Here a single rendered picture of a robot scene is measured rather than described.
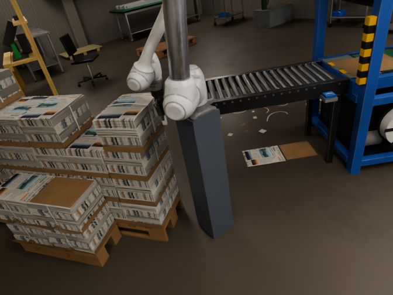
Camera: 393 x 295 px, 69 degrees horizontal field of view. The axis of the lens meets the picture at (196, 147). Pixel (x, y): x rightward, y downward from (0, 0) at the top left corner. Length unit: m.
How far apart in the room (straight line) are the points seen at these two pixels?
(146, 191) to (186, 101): 0.82
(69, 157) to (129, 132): 0.59
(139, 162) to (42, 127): 0.68
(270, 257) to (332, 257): 0.40
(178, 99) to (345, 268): 1.49
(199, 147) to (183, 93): 0.43
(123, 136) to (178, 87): 0.53
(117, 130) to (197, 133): 0.47
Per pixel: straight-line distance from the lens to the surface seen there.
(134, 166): 1.86
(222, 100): 2.28
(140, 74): 1.47
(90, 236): 2.17
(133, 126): 1.66
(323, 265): 2.14
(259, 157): 2.95
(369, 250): 2.29
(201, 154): 1.73
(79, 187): 2.10
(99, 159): 1.97
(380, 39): 2.33
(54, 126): 2.05
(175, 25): 1.32
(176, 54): 1.35
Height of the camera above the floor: 1.74
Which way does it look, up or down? 33 degrees down
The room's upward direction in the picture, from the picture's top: 11 degrees counter-clockwise
